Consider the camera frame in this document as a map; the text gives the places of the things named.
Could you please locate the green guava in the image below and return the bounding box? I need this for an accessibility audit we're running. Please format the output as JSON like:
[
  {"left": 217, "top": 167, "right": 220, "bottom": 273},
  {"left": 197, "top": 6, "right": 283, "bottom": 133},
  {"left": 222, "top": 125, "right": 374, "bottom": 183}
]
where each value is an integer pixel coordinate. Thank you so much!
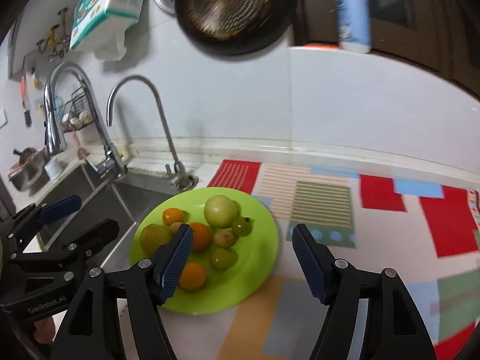
[
  {"left": 203, "top": 195, "right": 238, "bottom": 228},
  {"left": 139, "top": 223, "right": 173, "bottom": 258}
]

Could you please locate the small orange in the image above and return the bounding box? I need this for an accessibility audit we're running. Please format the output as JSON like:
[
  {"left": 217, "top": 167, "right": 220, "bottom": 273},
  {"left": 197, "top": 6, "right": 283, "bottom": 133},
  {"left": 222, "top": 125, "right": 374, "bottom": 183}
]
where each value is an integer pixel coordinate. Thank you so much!
[
  {"left": 162, "top": 207, "right": 184, "bottom": 227},
  {"left": 179, "top": 262, "right": 208, "bottom": 291}
]

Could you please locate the brown kiwi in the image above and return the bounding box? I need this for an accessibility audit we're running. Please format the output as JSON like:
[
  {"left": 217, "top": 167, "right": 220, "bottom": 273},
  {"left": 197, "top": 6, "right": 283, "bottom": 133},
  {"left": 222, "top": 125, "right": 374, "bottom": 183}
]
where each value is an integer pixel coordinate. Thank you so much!
[
  {"left": 212, "top": 228, "right": 237, "bottom": 249},
  {"left": 169, "top": 222, "right": 183, "bottom": 236}
]

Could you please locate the small green tomato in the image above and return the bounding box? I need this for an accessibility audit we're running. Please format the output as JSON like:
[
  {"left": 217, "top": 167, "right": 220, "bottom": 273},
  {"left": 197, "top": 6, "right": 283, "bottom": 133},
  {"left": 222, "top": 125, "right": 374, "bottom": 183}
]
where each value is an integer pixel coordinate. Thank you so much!
[{"left": 209, "top": 248, "right": 238, "bottom": 270}]

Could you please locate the small green fruit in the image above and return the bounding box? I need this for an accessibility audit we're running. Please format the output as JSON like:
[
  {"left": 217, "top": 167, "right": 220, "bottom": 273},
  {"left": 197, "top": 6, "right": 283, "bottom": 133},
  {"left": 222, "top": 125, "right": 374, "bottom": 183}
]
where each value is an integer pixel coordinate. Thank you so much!
[{"left": 230, "top": 216, "right": 252, "bottom": 236}]

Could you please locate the large chrome kitchen faucet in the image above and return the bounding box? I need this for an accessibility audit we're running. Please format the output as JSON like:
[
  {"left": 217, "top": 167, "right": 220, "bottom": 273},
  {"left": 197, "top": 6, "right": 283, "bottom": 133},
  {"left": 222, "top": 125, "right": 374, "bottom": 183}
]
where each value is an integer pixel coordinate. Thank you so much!
[{"left": 44, "top": 61, "right": 127, "bottom": 178}]

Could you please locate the left hand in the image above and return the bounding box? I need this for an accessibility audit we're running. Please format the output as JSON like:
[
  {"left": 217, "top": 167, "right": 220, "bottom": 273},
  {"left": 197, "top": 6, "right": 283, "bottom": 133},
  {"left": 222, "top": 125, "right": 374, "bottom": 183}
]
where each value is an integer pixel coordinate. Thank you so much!
[{"left": 33, "top": 317, "right": 55, "bottom": 345}]

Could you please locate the stainless steel sink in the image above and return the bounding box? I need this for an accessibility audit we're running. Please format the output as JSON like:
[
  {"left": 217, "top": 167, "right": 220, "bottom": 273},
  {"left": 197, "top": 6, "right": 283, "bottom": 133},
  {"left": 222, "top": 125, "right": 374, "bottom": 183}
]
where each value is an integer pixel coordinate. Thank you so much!
[{"left": 37, "top": 165, "right": 181, "bottom": 272}]

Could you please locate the colourful patterned cloth mat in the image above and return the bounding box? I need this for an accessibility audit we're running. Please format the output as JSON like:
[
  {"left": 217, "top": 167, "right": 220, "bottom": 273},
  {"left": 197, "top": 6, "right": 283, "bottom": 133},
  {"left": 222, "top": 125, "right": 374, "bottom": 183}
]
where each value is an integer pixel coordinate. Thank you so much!
[{"left": 145, "top": 160, "right": 479, "bottom": 359}]

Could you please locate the slim chrome gooseneck faucet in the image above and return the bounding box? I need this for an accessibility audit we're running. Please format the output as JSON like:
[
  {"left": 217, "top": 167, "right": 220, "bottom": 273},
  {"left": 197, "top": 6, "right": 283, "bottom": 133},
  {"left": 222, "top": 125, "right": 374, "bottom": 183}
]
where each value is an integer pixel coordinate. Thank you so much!
[{"left": 106, "top": 74, "right": 199, "bottom": 193}]

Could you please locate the lime green plate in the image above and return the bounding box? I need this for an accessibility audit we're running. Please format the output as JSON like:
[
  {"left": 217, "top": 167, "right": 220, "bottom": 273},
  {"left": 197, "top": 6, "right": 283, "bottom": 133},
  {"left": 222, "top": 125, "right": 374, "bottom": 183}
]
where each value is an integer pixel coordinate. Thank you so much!
[{"left": 129, "top": 187, "right": 279, "bottom": 315}]

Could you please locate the teal white tissue box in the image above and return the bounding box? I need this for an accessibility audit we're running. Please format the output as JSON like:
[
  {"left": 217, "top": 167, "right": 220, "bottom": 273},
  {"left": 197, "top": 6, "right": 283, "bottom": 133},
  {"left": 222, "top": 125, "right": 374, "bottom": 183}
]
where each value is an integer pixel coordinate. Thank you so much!
[{"left": 70, "top": 0, "right": 144, "bottom": 61}]

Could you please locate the perforated metal strainer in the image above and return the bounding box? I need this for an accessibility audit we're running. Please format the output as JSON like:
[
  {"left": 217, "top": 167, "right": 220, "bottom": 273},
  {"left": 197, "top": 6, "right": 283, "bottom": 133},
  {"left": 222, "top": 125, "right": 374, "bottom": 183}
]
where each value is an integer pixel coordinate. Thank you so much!
[{"left": 185, "top": 0, "right": 270, "bottom": 41}]

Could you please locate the black frying pan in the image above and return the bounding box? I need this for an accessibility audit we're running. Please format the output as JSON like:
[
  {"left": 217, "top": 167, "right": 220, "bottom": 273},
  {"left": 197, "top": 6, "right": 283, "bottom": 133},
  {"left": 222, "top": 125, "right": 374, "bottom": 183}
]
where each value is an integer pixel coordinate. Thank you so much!
[{"left": 175, "top": 0, "right": 299, "bottom": 57}]

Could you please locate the blue white pump bottle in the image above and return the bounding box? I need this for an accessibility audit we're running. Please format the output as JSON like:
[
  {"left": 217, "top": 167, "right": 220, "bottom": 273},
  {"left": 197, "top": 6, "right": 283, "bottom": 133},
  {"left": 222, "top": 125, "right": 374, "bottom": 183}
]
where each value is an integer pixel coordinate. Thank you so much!
[{"left": 334, "top": 0, "right": 371, "bottom": 54}]

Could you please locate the black wire sink basket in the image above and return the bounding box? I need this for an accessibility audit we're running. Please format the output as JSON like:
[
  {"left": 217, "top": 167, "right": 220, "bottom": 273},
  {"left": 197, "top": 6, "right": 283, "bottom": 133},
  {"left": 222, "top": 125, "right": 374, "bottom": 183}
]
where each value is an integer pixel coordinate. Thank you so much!
[{"left": 58, "top": 88, "right": 94, "bottom": 133}]

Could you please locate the wall hook rail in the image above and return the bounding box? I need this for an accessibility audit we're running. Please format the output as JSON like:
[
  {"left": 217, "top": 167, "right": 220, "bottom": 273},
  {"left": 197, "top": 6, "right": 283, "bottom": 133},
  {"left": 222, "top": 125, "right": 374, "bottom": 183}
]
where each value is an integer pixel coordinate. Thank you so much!
[{"left": 37, "top": 7, "right": 71, "bottom": 62}]

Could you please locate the dark wooden window frame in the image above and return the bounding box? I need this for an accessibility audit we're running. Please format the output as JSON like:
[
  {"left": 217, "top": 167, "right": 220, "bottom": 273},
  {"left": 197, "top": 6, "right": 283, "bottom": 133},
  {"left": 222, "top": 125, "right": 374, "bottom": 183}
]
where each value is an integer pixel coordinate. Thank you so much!
[{"left": 294, "top": 0, "right": 479, "bottom": 97}]

